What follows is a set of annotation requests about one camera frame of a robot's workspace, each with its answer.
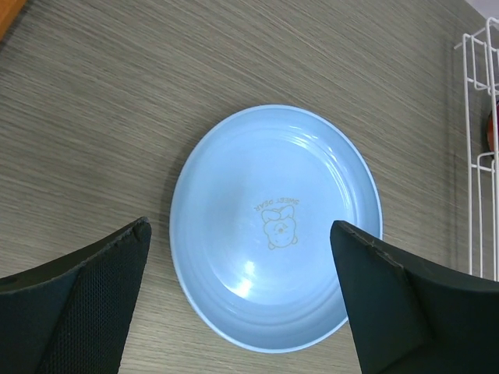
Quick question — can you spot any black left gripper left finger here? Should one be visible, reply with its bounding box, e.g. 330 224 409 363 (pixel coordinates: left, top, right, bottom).
1 217 151 373

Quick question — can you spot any orange wooden rack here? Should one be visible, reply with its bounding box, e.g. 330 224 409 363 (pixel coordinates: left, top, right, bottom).
0 0 27 41

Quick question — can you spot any white wire dish rack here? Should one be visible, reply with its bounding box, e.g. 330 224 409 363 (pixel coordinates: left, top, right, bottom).
454 16 498 281

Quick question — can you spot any light blue plate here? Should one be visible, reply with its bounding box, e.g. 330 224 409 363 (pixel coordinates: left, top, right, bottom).
169 104 384 354

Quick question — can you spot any red floral plate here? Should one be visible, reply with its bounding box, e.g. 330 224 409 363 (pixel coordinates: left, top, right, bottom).
483 112 494 152

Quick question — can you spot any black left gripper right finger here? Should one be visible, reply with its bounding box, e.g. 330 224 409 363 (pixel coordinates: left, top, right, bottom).
331 221 498 373

